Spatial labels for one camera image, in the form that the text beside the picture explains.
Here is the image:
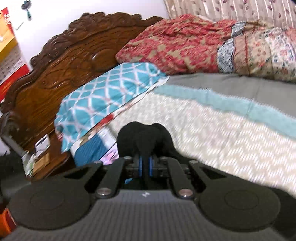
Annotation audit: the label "beige leaf pattern curtain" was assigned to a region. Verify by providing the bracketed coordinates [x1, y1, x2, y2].
[164, 0, 295, 28]

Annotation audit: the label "teal diamond pattern pillow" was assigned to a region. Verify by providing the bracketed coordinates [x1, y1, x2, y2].
[54, 62, 168, 152]

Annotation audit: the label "red wall calendar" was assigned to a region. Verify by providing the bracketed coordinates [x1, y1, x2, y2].
[0, 8, 29, 100]

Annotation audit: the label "smartphone with lit screen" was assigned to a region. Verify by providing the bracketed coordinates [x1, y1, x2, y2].
[100, 149, 119, 165]

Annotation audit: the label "black pants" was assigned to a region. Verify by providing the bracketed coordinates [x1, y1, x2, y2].
[116, 121, 186, 183]

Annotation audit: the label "carved wooden headboard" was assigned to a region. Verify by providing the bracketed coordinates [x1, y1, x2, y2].
[1, 12, 161, 181]

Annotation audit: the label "teal hairbrush on wall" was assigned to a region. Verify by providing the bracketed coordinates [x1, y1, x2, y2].
[21, 0, 32, 21]

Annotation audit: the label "red floral patchwork quilt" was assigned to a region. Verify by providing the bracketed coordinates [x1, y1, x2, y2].
[115, 15, 295, 83]

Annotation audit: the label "patterned bedsheet teal cream grey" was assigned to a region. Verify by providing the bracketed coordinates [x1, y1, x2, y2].
[70, 74, 295, 195]

